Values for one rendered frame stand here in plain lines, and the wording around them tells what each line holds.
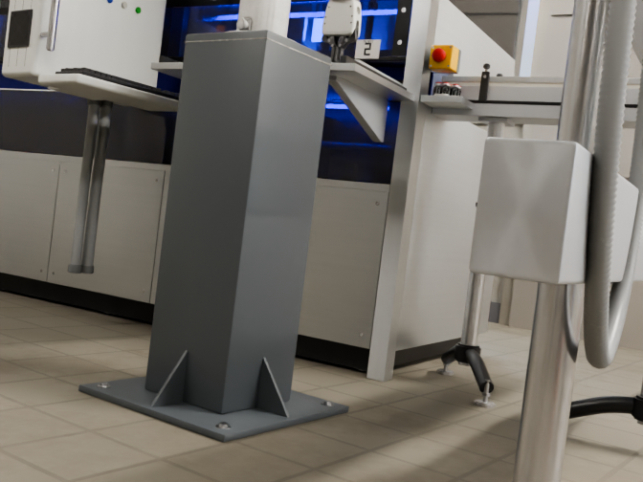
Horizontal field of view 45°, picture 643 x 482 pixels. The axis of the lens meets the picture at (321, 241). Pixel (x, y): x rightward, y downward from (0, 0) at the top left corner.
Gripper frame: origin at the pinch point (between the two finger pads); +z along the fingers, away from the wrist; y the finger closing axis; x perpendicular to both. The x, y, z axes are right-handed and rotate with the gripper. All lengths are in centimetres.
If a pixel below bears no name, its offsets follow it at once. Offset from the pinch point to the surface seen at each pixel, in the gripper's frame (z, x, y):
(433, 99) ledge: 4.5, -31.0, -17.4
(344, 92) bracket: 9.4, -3.0, -2.4
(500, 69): -25, -105, -12
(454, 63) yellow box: -7.1, -33.1, -21.6
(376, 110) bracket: 9.9, -23.6, -2.5
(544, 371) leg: 62, 100, -89
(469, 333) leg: 73, -48, -33
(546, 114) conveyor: 5, -42, -49
